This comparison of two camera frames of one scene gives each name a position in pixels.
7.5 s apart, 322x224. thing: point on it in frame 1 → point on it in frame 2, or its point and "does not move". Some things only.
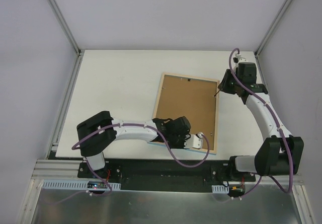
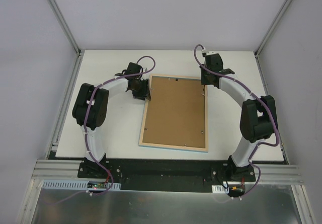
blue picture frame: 214,151 → 176,117
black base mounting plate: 164,175 does not move
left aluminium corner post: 60,17 does not move
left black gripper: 179,140 → 142,90
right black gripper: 225,83 → 206,79
